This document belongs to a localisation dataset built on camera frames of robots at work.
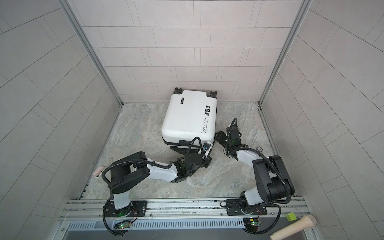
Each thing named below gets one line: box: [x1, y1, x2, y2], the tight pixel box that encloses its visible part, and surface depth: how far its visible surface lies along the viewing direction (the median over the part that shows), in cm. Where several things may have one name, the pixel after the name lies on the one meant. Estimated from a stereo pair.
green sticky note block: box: [285, 212, 297, 222], surface depth 69 cm
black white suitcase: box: [161, 87, 218, 155], surface depth 84 cm
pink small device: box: [92, 166, 106, 178], surface depth 82 cm
